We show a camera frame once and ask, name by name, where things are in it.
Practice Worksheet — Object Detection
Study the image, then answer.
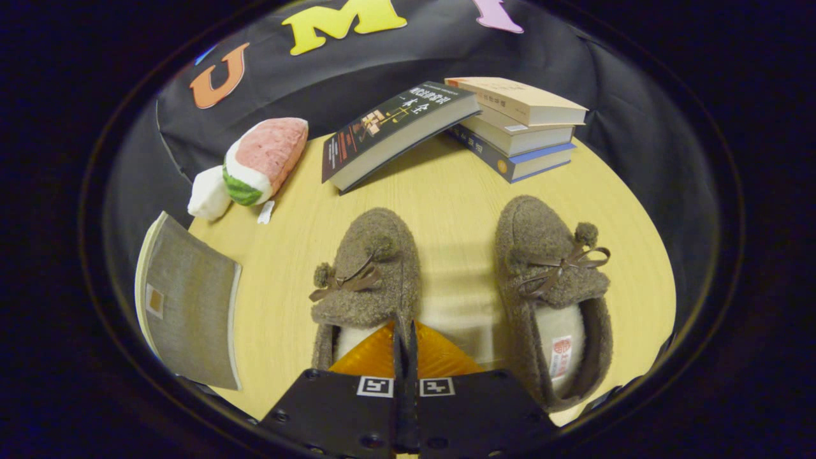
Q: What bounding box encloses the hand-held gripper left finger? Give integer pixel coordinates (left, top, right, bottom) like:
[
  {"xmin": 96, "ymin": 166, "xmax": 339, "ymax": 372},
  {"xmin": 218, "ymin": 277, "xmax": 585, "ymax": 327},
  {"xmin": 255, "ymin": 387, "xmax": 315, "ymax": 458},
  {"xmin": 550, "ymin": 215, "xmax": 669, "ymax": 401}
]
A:
[{"xmin": 258, "ymin": 321, "xmax": 409, "ymax": 459}]

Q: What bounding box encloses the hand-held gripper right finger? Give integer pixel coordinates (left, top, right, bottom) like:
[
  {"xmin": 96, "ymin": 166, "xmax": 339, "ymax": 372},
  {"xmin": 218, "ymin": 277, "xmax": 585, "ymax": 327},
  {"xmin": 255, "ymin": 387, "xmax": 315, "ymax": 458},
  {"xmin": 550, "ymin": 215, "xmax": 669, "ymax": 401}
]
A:
[{"xmin": 408, "ymin": 321, "xmax": 562, "ymax": 459}]

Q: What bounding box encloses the brown fuzzy shoe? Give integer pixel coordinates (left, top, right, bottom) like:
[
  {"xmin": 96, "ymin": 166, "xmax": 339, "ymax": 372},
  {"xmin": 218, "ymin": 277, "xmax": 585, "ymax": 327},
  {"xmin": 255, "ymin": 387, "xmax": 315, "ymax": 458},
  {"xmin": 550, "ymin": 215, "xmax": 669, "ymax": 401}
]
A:
[
  {"xmin": 309, "ymin": 207, "xmax": 421, "ymax": 372},
  {"xmin": 495, "ymin": 195, "xmax": 614, "ymax": 414}
]

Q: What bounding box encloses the grey fabric storage box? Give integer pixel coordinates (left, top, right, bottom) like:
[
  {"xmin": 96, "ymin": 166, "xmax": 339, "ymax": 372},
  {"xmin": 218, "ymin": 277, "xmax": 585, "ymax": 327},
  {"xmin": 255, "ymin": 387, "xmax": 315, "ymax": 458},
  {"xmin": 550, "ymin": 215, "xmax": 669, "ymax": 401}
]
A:
[{"xmin": 134, "ymin": 212, "xmax": 243, "ymax": 391}]

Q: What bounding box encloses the white plush toy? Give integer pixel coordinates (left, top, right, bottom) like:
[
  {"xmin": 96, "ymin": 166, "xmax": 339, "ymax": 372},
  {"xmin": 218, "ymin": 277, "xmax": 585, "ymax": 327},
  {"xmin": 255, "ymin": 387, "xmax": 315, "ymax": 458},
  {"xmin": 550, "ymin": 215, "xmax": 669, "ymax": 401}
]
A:
[{"xmin": 187, "ymin": 166, "xmax": 233, "ymax": 222}]

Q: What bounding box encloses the blue cover book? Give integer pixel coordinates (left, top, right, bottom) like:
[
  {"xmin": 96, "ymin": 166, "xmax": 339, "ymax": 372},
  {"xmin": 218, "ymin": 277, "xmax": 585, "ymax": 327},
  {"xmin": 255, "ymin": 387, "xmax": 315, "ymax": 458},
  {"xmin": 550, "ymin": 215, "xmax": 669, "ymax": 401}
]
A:
[{"xmin": 446, "ymin": 124, "xmax": 578, "ymax": 184}]

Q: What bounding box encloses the watermelon slice plush toy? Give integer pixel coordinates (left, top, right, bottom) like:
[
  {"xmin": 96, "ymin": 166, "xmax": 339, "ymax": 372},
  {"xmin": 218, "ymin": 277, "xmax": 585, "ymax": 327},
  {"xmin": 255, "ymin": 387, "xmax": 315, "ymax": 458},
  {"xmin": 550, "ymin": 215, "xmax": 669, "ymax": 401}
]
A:
[{"xmin": 222, "ymin": 117, "xmax": 309, "ymax": 225}]

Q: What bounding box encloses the grey spine book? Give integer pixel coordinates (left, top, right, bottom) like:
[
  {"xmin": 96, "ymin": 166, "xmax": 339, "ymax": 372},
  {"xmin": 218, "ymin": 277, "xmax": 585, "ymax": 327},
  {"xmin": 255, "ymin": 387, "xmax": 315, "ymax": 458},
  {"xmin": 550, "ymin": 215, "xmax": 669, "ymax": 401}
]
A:
[{"xmin": 475, "ymin": 105, "xmax": 576, "ymax": 157}]

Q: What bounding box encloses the black cover book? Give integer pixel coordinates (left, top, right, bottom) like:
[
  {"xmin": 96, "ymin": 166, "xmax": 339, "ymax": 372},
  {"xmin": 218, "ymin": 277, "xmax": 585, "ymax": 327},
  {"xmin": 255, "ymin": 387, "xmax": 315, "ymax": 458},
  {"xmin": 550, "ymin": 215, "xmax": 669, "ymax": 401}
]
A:
[{"xmin": 321, "ymin": 81, "xmax": 482, "ymax": 193}]

